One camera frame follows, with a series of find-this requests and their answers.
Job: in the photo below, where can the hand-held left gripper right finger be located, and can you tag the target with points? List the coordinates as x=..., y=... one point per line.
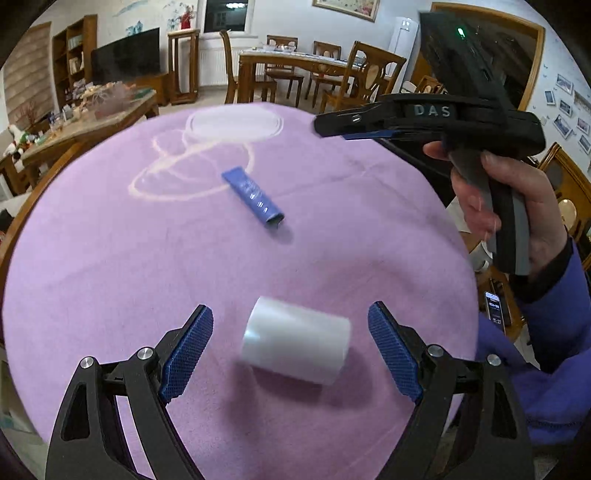
x=395, y=353

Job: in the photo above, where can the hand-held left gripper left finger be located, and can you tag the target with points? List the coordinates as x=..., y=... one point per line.
x=187, y=355

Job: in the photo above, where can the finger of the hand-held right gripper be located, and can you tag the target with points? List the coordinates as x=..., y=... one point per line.
x=378, y=135
x=355, y=119

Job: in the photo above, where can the white plastic roll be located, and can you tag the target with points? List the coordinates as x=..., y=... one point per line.
x=295, y=339

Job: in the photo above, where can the person's right forearm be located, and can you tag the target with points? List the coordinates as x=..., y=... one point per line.
x=554, y=323

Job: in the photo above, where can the person's right hand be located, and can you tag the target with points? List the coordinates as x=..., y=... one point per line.
x=540, y=207

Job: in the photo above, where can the wooden dining chair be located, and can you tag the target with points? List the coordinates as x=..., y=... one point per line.
x=364, y=69
x=231, y=69
x=328, y=48
x=281, y=44
x=429, y=85

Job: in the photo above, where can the wooden dining table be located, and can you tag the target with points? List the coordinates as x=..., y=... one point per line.
x=295, y=57

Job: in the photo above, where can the purple tablecloth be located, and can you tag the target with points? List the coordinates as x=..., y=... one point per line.
x=138, y=277

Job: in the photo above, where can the white standing air conditioner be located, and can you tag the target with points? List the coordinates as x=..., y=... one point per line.
x=400, y=37

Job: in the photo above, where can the framed flower painting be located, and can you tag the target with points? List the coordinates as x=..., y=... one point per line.
x=346, y=8

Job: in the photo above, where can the smartphone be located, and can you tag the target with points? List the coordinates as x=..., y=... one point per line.
x=497, y=310

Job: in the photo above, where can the clear round plastic lid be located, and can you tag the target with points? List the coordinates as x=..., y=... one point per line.
x=235, y=123

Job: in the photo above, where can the blue squeeze tube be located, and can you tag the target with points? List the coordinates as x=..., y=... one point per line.
x=251, y=194

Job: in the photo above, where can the white mug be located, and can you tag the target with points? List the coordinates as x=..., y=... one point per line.
x=481, y=256

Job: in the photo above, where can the dark window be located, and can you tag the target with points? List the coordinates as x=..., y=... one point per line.
x=228, y=14

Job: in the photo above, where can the clear plastic wrap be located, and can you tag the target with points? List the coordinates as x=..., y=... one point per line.
x=184, y=161

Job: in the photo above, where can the tall wooden plant stand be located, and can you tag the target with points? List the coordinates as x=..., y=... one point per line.
x=183, y=64

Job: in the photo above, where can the red flower arrangement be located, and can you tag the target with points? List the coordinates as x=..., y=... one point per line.
x=186, y=18

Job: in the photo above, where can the wooden television cabinet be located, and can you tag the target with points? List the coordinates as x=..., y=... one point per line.
x=154, y=87

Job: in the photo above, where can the black flat television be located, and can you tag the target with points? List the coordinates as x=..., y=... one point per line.
x=124, y=57

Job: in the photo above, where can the wooden coffee table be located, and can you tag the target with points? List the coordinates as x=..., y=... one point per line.
x=115, y=120

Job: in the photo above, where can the pile of coffee table clutter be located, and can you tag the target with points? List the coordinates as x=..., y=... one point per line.
x=101, y=99

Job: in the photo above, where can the plush toy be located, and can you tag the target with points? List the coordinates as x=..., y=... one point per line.
x=18, y=141

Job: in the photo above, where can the wooden bookshelf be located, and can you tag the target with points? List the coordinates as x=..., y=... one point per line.
x=74, y=55

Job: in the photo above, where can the group of wall photo frames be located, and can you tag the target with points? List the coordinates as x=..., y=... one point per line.
x=565, y=110

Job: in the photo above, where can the wooden door frame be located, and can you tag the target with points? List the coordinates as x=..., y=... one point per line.
x=531, y=37

